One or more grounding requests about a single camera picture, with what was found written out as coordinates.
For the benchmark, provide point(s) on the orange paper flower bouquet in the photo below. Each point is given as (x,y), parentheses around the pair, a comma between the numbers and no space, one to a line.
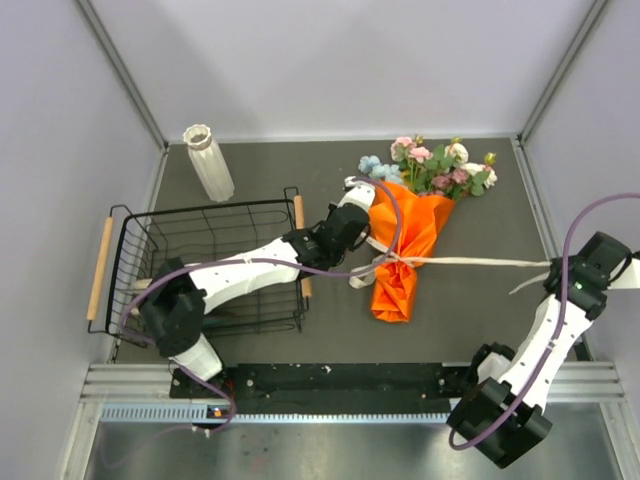
(426,184)

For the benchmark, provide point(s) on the pink rimmed plate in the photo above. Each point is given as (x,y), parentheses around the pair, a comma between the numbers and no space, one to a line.
(221,314)

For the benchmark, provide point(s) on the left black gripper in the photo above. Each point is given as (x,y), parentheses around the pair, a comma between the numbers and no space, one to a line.
(332,205)

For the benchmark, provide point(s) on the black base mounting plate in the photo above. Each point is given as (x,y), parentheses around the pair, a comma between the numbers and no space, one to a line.
(361,388)

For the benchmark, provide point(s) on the cream printed ribbon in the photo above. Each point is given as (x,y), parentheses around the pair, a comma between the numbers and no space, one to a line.
(363,278)

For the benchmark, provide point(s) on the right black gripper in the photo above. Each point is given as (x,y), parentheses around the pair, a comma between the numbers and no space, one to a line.
(556,263)

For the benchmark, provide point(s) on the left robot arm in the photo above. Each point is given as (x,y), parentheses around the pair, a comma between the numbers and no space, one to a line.
(174,305)

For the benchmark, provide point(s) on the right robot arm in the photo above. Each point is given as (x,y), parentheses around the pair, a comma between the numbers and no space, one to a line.
(501,411)

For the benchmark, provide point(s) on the white ribbed ceramic vase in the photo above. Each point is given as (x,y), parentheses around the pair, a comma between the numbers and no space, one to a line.
(209,163)

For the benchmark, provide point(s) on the grey cable duct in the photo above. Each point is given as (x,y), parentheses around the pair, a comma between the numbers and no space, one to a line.
(174,413)

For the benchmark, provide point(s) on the black wire dish rack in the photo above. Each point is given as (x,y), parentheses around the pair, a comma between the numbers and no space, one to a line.
(135,248)

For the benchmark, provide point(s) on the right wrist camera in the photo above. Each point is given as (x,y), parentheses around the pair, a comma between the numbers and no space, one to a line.
(627,277)

